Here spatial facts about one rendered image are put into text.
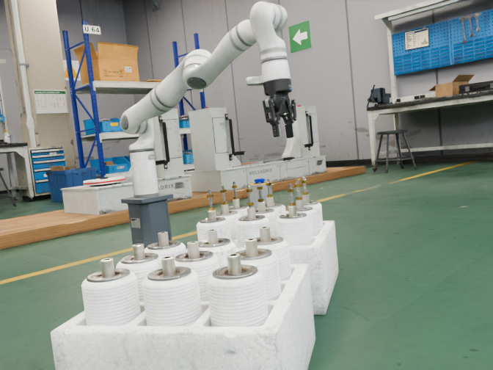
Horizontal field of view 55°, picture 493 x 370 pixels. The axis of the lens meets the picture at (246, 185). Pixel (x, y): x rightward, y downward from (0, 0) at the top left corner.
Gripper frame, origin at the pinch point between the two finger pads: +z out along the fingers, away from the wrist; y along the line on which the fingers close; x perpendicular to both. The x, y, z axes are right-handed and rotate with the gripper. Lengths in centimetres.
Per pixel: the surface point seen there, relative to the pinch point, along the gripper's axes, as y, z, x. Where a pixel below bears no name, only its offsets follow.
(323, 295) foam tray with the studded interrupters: -4.4, 42.9, -8.0
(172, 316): -59, 29, -8
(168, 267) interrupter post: -56, 21, -6
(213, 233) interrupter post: -33.6, 20.1, 1.7
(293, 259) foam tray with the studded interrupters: -6.8, 32.9, -1.9
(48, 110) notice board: 319, -99, 574
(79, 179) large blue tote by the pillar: 236, 8, 411
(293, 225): -3.8, 24.5, -1.3
